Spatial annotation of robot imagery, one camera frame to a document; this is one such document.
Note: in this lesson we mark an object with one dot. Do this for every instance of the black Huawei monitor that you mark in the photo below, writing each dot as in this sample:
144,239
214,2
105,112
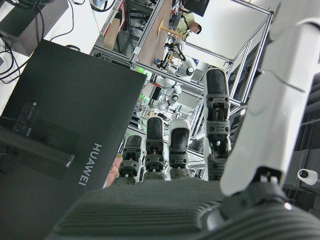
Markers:
62,95

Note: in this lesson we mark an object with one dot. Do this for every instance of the person with shaved head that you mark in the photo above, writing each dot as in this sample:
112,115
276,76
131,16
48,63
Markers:
113,172

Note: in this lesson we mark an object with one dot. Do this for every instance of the aluminium frame cage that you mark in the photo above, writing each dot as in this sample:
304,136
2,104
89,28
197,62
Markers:
250,37

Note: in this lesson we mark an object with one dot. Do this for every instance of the cardboard box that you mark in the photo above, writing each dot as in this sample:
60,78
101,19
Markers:
111,35

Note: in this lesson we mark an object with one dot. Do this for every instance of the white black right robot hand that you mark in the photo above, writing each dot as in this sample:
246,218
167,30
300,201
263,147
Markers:
150,212

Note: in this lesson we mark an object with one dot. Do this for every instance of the black computer case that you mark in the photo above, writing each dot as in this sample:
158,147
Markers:
27,22

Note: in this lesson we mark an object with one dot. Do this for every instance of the white security camera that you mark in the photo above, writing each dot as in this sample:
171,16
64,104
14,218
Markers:
307,176

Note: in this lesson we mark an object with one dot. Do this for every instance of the wooden peg stand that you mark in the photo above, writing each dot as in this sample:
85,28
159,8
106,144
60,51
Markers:
172,31

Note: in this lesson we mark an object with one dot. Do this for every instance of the person in green shirt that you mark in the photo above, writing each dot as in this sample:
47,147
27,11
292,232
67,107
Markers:
188,22

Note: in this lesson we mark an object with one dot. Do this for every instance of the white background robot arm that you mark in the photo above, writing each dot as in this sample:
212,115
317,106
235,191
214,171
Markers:
172,82

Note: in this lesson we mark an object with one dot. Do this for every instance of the brown wooden table board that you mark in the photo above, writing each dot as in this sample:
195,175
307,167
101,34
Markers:
156,35

